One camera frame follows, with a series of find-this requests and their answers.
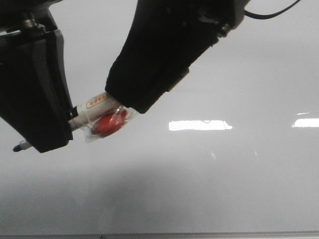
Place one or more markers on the white whiteboard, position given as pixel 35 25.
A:
pixel 233 147

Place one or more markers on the red disc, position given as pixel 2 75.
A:
pixel 109 124

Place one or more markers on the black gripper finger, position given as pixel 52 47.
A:
pixel 34 97
pixel 165 38

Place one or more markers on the white black whiteboard marker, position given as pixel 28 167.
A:
pixel 94 107

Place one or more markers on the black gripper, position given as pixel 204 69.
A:
pixel 238 15

